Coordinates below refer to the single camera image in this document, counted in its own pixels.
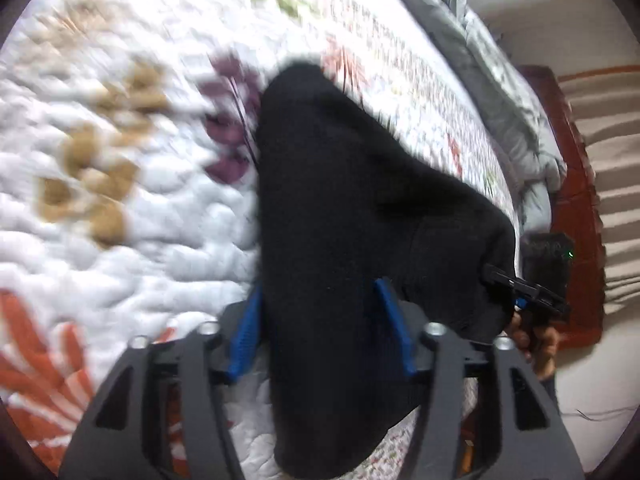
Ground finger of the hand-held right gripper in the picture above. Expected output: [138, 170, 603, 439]
[481, 262, 572, 319]

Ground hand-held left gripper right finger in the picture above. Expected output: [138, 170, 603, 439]
[374, 277, 586, 480]

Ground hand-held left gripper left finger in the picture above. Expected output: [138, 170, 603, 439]
[60, 285, 264, 480]

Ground black pants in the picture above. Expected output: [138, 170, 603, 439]
[252, 57, 517, 479]

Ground person's right hand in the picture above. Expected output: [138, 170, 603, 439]
[505, 312, 561, 382]

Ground red wooden headboard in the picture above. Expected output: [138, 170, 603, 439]
[515, 64, 609, 347]

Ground beige curtain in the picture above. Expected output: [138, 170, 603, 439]
[556, 72, 640, 307]

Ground floral quilted bedspread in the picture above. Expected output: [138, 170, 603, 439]
[0, 0, 520, 480]

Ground grey duvet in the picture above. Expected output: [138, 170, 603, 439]
[385, 0, 569, 235]

